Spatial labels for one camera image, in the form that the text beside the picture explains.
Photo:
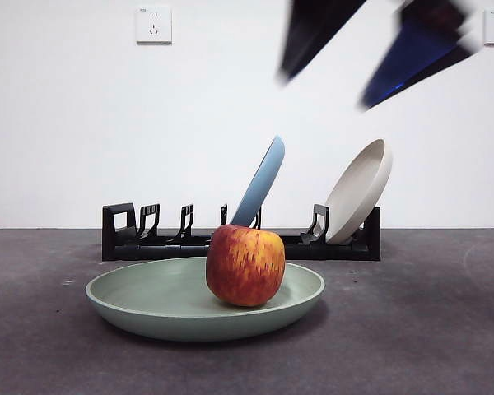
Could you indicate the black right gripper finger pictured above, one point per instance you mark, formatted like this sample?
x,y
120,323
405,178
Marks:
x,y
411,53
308,33

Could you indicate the red yellow apple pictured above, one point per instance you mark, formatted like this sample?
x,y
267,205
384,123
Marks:
x,y
245,265

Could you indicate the green plate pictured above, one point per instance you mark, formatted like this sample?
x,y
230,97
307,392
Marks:
x,y
148,296

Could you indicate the beige plate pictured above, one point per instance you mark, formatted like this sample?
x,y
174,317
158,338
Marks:
x,y
356,189

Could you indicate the blue plate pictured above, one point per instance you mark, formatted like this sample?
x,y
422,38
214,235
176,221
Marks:
x,y
261,181

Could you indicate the black plate rack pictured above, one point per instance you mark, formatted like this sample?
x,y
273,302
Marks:
x,y
123,251

